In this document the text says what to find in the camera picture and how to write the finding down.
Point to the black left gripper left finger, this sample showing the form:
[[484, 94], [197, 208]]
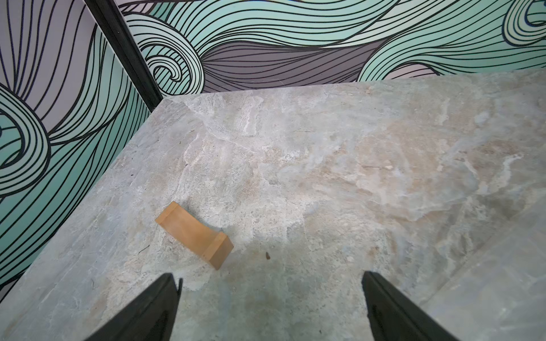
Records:
[[150, 316]]

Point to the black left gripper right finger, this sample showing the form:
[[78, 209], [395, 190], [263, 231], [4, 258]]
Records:
[[392, 316]]

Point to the tan wooden arch block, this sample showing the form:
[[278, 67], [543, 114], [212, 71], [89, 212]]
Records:
[[212, 246]]

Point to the black corner frame post left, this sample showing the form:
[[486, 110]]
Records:
[[113, 25]]

